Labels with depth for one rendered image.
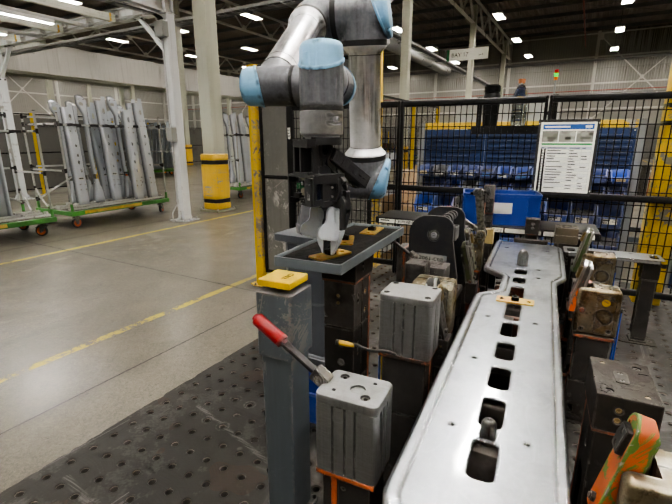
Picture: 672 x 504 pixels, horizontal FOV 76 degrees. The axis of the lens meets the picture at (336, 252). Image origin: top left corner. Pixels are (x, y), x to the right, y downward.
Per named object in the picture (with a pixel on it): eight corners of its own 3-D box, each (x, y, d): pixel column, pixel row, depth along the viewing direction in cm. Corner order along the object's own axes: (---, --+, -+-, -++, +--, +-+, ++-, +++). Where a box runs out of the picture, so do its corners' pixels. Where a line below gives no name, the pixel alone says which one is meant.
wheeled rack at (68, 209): (73, 229, 674) (55, 111, 629) (37, 224, 719) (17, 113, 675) (170, 212, 838) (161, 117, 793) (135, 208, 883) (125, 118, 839)
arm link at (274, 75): (294, -15, 112) (229, 66, 79) (335, -18, 110) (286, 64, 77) (302, 32, 120) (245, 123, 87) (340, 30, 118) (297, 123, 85)
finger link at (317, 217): (295, 253, 81) (296, 204, 78) (318, 247, 85) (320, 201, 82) (306, 257, 79) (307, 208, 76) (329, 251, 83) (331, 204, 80)
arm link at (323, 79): (349, 45, 75) (339, 34, 67) (348, 112, 77) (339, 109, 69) (305, 47, 76) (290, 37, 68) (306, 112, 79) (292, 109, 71)
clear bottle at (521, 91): (524, 126, 188) (530, 77, 183) (509, 126, 191) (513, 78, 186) (525, 126, 194) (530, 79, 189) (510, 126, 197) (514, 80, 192)
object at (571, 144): (589, 196, 178) (601, 118, 170) (530, 193, 187) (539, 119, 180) (589, 195, 180) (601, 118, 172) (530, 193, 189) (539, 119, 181)
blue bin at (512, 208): (539, 227, 174) (543, 194, 171) (461, 223, 182) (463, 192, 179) (532, 219, 189) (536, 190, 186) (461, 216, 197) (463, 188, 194)
